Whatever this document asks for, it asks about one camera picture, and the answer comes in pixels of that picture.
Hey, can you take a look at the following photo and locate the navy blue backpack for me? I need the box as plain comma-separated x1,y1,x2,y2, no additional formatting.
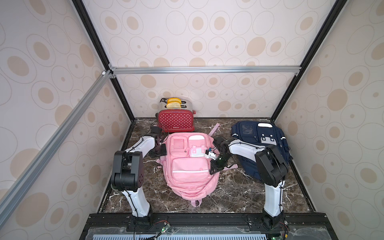
232,121,292,180

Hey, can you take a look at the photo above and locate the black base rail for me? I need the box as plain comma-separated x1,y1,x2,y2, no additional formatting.
80,213,337,240

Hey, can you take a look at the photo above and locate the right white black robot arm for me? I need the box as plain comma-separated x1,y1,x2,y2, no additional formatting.
210,136,289,230

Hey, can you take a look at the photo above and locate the diagonal aluminium frame bar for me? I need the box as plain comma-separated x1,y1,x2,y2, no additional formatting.
1,70,112,227

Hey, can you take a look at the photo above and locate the pink backpack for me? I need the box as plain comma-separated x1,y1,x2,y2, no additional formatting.
157,124,220,208

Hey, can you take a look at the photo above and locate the horizontal aluminium frame bar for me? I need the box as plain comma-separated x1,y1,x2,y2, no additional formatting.
112,66,301,75

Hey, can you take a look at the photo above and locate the black left corner post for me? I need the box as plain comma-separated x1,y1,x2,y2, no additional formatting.
72,0,135,122

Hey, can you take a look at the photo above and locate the yellow toast slice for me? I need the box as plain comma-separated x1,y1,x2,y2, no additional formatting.
166,102,182,109
167,98,182,104

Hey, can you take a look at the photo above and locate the red polka dot toaster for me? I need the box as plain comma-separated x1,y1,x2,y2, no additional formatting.
156,98,196,133

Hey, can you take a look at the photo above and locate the black corner post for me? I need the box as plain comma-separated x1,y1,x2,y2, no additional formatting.
271,0,348,123
72,0,135,122

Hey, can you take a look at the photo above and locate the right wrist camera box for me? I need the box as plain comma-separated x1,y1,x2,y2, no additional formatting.
205,150,217,160

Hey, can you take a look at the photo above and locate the left yellow toast slice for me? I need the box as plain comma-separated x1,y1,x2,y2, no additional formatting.
167,98,182,104

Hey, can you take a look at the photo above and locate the right yellow toast slice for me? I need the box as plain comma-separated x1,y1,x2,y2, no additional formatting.
166,102,182,109

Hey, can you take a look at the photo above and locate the black right corner post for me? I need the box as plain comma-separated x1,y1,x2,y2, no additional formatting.
271,0,348,123

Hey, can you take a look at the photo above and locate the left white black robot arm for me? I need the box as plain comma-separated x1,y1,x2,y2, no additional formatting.
111,126,167,220

